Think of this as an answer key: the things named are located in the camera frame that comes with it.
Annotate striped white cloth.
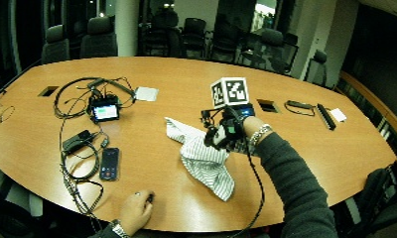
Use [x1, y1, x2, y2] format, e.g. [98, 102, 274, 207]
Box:
[163, 116, 239, 203]

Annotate black glove-mounted module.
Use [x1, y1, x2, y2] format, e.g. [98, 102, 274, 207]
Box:
[237, 102, 259, 119]

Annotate black smartphone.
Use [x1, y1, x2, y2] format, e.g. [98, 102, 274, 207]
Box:
[99, 147, 120, 182]

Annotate white marker cube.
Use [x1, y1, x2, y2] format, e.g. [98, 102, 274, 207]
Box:
[209, 76, 252, 110]

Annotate white square pad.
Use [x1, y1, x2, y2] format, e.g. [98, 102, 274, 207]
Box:
[133, 85, 160, 103]

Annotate black power adapter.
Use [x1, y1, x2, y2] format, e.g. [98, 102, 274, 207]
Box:
[62, 129, 96, 154]

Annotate small black monitor device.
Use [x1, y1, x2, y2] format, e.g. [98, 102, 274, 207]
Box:
[88, 94, 121, 124]

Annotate black office chair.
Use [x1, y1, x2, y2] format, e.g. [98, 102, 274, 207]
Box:
[302, 49, 330, 87]
[249, 27, 289, 74]
[181, 17, 209, 60]
[141, 7, 183, 58]

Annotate small white box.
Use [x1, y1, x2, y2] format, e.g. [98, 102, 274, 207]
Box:
[328, 107, 349, 124]

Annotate white pillar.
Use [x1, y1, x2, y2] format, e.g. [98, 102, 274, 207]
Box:
[114, 0, 140, 58]

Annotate grey office chair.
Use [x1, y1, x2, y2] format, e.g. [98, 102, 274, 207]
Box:
[40, 24, 72, 64]
[79, 16, 119, 60]

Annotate black bag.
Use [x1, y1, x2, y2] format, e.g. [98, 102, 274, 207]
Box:
[338, 168, 397, 238]

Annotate silver metal bracelet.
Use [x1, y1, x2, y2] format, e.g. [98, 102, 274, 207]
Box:
[248, 123, 276, 147]

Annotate table cable port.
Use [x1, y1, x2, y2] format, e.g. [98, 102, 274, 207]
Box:
[256, 98, 282, 114]

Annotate long black cable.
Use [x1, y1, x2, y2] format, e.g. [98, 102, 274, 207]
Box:
[58, 115, 111, 219]

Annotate black glove cable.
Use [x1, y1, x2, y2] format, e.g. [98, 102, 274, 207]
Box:
[228, 145, 268, 238]

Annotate black coiled cable bundle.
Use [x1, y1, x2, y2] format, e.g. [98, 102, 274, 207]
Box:
[52, 76, 139, 121]

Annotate thin wire eyeglasses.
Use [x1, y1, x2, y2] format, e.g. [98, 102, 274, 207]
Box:
[0, 97, 16, 126]

